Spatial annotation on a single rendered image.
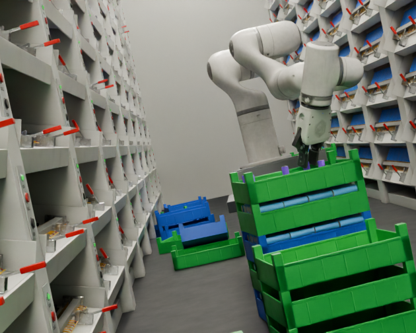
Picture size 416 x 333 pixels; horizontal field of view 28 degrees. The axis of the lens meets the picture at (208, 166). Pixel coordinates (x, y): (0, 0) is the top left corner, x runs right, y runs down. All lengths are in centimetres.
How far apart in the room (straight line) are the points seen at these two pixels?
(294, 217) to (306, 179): 10
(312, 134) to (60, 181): 66
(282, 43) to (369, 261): 98
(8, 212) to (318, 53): 105
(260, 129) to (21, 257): 167
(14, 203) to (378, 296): 83
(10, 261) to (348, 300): 76
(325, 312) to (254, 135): 124
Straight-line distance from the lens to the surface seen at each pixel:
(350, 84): 219
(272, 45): 256
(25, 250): 135
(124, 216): 344
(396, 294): 182
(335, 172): 211
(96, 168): 273
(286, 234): 209
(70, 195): 204
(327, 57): 214
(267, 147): 290
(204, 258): 344
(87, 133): 273
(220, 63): 291
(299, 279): 175
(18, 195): 135
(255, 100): 291
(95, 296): 206
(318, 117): 219
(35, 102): 205
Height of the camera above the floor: 50
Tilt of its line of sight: 2 degrees down
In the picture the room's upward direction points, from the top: 12 degrees counter-clockwise
